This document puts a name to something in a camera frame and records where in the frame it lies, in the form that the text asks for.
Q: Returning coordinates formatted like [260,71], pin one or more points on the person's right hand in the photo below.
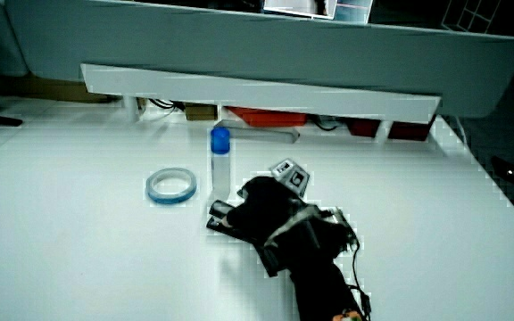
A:
[279,214]

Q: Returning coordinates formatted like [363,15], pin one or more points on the black stapler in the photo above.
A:
[219,209]

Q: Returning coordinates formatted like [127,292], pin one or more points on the person's right forearm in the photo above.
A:
[319,290]

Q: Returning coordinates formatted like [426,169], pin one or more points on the clear bottle with blue cap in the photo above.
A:
[220,165]

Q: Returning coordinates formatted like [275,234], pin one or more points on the orange box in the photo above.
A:
[268,117]

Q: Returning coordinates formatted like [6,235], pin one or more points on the white desk shelf riser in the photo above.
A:
[257,91]

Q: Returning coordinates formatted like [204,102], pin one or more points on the brown cardboard box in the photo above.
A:
[201,112]

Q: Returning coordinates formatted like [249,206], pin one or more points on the blue tape roll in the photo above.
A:
[152,189]

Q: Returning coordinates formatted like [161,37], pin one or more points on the dark red box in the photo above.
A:
[406,132]

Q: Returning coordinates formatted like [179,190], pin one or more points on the grey desk partition panel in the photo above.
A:
[257,44]

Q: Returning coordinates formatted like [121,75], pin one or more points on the computer monitor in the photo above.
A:
[310,8]

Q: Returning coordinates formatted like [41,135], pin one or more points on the flat brown cardboard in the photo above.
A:
[47,89]

